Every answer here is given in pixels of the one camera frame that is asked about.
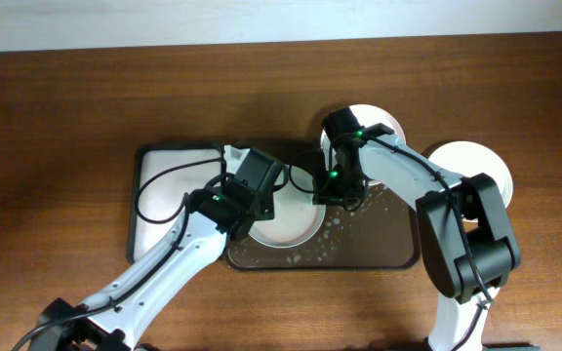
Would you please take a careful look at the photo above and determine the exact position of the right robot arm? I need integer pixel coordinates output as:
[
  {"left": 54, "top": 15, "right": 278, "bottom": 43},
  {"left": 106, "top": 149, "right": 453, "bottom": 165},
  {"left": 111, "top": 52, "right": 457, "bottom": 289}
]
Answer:
[{"left": 313, "top": 107, "right": 521, "bottom": 350}]

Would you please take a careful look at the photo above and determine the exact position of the small black soapy tray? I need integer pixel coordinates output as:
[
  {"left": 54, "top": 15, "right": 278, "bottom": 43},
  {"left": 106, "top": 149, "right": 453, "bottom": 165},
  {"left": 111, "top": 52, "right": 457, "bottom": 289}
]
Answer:
[{"left": 126, "top": 143, "right": 223, "bottom": 263}]

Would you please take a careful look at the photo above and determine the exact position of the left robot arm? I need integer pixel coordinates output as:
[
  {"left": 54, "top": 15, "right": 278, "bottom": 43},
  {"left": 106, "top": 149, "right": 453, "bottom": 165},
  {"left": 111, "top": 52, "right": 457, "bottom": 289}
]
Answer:
[{"left": 14, "top": 148, "right": 289, "bottom": 350}]

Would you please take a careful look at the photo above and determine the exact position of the pale green plate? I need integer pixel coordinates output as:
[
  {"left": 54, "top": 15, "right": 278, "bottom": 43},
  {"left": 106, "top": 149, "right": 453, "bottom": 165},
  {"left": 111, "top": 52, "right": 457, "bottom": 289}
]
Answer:
[{"left": 249, "top": 167, "right": 326, "bottom": 249}]

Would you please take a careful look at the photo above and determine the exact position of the pink plate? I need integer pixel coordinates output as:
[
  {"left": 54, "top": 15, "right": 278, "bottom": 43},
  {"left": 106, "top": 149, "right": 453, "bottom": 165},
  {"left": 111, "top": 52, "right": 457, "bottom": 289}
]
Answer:
[{"left": 320, "top": 104, "right": 406, "bottom": 186}]

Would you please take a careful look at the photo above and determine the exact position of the large brown tray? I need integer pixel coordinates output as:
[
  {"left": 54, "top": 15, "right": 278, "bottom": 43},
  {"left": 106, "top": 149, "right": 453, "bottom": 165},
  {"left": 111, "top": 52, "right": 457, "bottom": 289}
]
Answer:
[{"left": 221, "top": 138, "right": 422, "bottom": 272}]

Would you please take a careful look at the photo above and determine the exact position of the cream white plate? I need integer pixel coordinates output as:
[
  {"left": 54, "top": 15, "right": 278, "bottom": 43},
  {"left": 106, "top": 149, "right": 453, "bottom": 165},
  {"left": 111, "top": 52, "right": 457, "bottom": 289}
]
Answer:
[{"left": 423, "top": 140, "right": 514, "bottom": 209}]

